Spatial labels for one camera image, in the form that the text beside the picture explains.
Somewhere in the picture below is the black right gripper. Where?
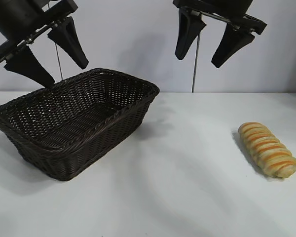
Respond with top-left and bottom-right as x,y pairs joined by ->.
173,0 -> 267,69

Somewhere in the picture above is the thin metal rod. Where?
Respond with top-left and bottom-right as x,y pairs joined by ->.
54,40 -> 64,80
191,33 -> 201,93

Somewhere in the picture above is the dark brown wicker basket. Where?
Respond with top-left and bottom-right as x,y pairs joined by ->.
0,68 -> 160,182

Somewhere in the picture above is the long striped bread loaf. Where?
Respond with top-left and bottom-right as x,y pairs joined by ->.
238,121 -> 296,179

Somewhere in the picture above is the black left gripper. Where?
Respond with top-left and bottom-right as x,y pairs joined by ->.
0,0 -> 89,87

